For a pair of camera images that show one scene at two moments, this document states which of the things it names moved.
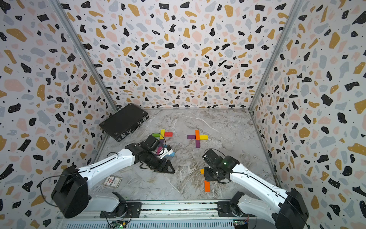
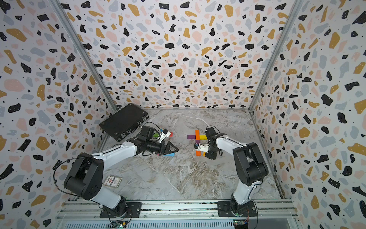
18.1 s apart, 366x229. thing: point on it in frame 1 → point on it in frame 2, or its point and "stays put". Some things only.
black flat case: [124, 121] stays put
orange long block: [197, 134] stays put
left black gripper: [162, 169] → [161, 151]
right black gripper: [207, 177] → [210, 156]
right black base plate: [226, 208] stays put
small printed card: [113, 182] stays put
